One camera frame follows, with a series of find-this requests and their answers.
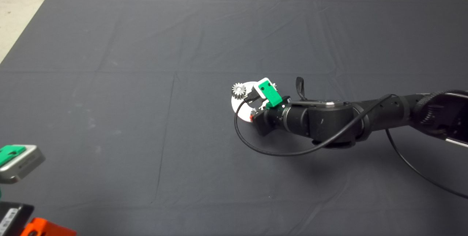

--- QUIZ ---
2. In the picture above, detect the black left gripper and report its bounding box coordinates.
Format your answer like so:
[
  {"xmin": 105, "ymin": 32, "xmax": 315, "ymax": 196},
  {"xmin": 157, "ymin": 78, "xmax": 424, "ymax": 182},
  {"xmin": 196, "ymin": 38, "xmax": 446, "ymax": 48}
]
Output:
[{"xmin": 0, "ymin": 202, "xmax": 78, "ymax": 236}]

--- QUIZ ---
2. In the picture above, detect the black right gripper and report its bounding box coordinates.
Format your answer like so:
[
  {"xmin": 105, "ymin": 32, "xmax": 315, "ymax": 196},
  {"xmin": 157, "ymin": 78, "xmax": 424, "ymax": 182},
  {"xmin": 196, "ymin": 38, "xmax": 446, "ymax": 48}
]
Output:
[{"xmin": 250, "ymin": 104, "xmax": 289, "ymax": 136}]

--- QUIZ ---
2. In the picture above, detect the round metal plate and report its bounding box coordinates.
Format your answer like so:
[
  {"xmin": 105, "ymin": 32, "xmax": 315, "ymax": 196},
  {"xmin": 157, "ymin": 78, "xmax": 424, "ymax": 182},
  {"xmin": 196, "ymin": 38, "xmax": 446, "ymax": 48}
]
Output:
[{"xmin": 231, "ymin": 81, "xmax": 262, "ymax": 115}]

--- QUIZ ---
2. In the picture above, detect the dark grey table cloth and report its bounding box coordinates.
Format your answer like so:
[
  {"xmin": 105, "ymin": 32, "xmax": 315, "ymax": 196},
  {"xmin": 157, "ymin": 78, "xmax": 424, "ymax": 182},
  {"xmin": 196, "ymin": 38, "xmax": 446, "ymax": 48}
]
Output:
[{"xmin": 0, "ymin": 0, "xmax": 468, "ymax": 236}]

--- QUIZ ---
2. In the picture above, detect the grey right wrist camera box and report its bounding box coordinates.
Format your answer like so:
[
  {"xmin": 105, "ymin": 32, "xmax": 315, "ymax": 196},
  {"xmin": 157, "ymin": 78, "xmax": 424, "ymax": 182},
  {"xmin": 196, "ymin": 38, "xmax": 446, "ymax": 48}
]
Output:
[{"xmin": 252, "ymin": 78, "xmax": 273, "ymax": 99}]

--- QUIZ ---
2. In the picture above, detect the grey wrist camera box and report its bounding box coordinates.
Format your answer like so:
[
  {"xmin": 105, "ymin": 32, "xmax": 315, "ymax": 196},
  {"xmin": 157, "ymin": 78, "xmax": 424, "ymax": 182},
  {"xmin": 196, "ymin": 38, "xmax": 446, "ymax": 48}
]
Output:
[
  {"xmin": 252, "ymin": 78, "xmax": 273, "ymax": 99},
  {"xmin": 0, "ymin": 145, "xmax": 46, "ymax": 184}
]

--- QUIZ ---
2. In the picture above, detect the green right camera mount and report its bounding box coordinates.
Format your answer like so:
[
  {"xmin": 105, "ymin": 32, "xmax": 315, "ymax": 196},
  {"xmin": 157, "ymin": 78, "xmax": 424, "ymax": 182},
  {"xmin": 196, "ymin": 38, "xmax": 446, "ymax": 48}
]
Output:
[{"xmin": 258, "ymin": 79, "xmax": 282, "ymax": 109}]

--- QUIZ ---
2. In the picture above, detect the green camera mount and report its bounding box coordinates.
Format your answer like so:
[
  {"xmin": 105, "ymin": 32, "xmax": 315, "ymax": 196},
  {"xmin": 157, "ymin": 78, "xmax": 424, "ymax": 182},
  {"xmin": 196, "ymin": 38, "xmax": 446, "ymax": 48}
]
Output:
[
  {"xmin": 0, "ymin": 145, "xmax": 27, "ymax": 167},
  {"xmin": 258, "ymin": 79, "xmax": 282, "ymax": 109}
]

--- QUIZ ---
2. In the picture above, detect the black right camera cable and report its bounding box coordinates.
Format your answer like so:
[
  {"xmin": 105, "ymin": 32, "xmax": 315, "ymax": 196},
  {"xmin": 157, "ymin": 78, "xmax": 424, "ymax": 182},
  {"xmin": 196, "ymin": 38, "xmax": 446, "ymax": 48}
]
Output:
[{"xmin": 234, "ymin": 91, "xmax": 468, "ymax": 200}]

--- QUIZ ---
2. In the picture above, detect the black braided cable loop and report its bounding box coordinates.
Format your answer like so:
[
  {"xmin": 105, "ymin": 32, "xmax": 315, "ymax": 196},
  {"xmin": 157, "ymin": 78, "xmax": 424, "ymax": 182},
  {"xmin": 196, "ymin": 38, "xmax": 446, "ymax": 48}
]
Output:
[{"xmin": 295, "ymin": 77, "xmax": 306, "ymax": 100}]

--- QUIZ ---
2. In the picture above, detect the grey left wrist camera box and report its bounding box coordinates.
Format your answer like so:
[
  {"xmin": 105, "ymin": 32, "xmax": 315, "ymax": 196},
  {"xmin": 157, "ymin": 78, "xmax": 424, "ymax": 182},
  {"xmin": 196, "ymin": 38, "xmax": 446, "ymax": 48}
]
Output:
[{"xmin": 0, "ymin": 145, "xmax": 46, "ymax": 184}]

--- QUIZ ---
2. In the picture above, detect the green left camera mount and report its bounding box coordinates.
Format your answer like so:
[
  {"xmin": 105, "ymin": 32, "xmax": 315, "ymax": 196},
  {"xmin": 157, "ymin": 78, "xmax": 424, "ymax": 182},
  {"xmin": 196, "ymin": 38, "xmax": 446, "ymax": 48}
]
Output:
[{"xmin": 0, "ymin": 145, "xmax": 27, "ymax": 167}]

